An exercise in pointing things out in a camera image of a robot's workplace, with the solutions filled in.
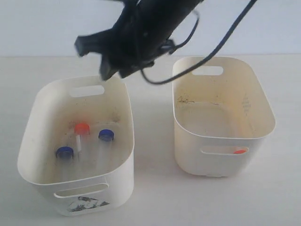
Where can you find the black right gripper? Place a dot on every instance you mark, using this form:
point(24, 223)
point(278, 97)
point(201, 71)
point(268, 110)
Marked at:
point(123, 47)

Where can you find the orange-capped tube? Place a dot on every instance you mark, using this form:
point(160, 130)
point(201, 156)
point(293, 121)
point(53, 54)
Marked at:
point(82, 138)
point(240, 151)

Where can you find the blue-capped tube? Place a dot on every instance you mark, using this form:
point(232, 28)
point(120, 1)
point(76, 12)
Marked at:
point(66, 164)
point(105, 140)

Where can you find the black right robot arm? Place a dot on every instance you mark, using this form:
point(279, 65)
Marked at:
point(159, 18)

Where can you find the white plastic bin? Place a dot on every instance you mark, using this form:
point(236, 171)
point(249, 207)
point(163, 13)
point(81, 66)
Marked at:
point(57, 108)
point(214, 115)

